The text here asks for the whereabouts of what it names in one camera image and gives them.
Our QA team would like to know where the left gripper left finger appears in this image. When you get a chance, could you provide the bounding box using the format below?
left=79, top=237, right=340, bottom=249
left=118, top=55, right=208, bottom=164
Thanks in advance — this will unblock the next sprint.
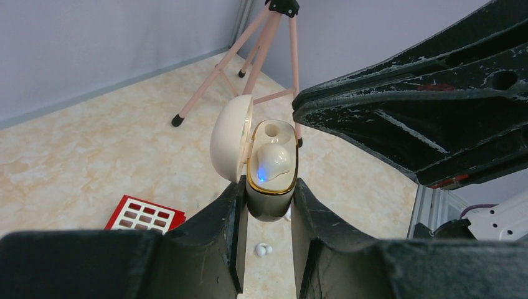
left=1, top=176, right=248, bottom=298

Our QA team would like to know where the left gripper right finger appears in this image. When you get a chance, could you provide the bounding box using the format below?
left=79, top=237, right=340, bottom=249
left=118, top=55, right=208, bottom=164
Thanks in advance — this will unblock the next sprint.
left=291, top=179, right=527, bottom=298

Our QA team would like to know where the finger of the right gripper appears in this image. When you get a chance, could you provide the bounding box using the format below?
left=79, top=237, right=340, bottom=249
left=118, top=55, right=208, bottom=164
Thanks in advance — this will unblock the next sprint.
left=296, top=97, right=527, bottom=189
left=292, top=1, right=527, bottom=124

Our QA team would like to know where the beige earbud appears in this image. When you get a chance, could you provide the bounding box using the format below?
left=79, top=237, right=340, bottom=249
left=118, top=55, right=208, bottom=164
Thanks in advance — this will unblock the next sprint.
left=257, top=143, right=292, bottom=182

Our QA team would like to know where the beige earbud case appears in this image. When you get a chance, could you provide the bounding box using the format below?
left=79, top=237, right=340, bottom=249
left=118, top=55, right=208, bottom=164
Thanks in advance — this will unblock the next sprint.
left=210, top=95, right=298, bottom=222

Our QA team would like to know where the white earbud centre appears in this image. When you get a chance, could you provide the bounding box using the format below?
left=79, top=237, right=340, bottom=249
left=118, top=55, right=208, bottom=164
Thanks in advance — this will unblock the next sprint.
left=255, top=242, right=273, bottom=257

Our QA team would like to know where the red block with windows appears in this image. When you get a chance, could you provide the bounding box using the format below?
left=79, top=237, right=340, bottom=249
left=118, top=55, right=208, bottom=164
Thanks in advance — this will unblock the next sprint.
left=104, top=195, right=186, bottom=234

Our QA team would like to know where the pink music stand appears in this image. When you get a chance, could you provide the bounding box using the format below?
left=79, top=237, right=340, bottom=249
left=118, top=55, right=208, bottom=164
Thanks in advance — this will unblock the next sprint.
left=171, top=0, right=300, bottom=127

